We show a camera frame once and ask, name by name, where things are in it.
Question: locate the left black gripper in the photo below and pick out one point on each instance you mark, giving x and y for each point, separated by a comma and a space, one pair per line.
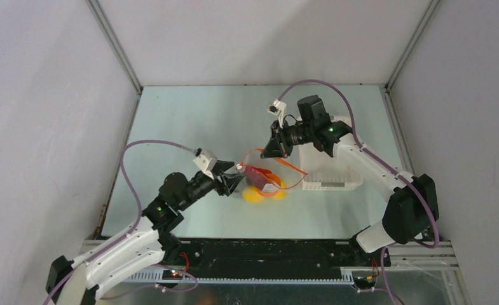
231, 180

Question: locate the white perforated plastic basket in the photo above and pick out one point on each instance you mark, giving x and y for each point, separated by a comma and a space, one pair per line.
325, 173

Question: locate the orange fruit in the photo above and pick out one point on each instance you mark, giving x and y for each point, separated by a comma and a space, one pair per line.
268, 189

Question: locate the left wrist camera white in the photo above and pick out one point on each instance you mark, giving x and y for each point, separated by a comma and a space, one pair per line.
205, 160

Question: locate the purple sweet potato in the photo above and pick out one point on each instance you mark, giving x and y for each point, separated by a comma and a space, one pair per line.
254, 175

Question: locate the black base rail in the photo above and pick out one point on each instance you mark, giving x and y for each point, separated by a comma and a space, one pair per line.
272, 259

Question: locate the yellow lemon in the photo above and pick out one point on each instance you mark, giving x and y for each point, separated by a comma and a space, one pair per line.
280, 192
251, 195

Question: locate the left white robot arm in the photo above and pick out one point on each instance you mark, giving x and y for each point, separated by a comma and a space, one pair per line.
148, 241

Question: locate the clear zip top bag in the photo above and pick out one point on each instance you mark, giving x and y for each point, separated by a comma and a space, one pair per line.
290, 174

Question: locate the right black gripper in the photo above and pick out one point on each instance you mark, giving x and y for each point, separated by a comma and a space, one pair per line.
281, 138

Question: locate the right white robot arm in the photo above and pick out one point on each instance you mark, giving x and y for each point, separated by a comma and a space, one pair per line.
411, 200

